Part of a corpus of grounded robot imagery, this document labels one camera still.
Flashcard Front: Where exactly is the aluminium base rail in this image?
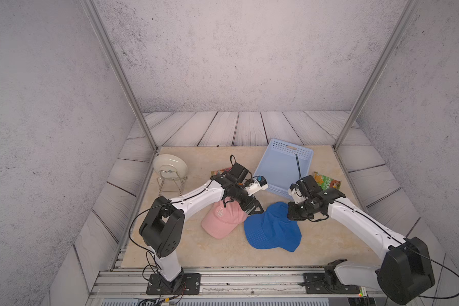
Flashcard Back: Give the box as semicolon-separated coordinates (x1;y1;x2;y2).
87;266;394;305

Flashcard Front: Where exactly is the aluminium corner post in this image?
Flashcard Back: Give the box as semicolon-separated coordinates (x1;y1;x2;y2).
333;0;420;153
81;0;158;151

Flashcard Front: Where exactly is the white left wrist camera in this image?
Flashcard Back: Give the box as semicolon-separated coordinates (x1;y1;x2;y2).
244;176;269;196

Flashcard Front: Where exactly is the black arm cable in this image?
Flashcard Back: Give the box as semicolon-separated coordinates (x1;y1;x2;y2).
294;154;459;300
127;154;238;284

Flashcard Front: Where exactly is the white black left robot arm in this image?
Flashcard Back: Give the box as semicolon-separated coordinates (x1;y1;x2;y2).
138;163;269;284

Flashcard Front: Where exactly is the blue baseball cap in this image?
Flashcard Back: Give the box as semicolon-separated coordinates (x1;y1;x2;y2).
244;202;302;252

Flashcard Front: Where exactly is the light blue plastic basket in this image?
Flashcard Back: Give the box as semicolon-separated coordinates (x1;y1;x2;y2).
254;139;314;200

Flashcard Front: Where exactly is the white plate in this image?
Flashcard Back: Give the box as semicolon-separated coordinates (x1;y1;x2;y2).
153;154;188;180

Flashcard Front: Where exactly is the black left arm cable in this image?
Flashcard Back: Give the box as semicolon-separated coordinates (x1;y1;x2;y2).
127;154;238;284

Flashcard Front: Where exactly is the aluminium left corner post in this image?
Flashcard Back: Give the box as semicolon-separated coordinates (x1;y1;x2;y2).
81;0;158;151

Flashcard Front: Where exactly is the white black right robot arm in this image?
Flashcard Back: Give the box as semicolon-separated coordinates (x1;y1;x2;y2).
288;175;436;305

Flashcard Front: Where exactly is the wire plate stand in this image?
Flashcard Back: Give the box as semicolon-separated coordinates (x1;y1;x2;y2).
156;177;187;195

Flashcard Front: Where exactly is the pink baseball cap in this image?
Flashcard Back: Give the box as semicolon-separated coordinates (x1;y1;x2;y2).
201;198;248;239

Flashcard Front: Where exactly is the aluminium right corner post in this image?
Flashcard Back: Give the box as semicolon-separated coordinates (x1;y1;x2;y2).
333;0;420;153

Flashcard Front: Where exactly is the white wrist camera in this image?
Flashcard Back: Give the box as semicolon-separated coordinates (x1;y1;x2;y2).
244;176;269;196
288;184;305;204

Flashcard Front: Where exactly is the Fox's fruit candy bag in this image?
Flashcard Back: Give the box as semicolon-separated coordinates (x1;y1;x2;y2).
211;167;232;177

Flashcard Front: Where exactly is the green corn chips bag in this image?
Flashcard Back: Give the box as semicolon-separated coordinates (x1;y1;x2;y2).
313;172;342;190

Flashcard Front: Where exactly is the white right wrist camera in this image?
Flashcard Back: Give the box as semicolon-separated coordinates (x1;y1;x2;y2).
288;184;305;204

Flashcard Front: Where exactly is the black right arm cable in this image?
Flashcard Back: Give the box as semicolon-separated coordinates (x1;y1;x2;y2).
294;154;459;300

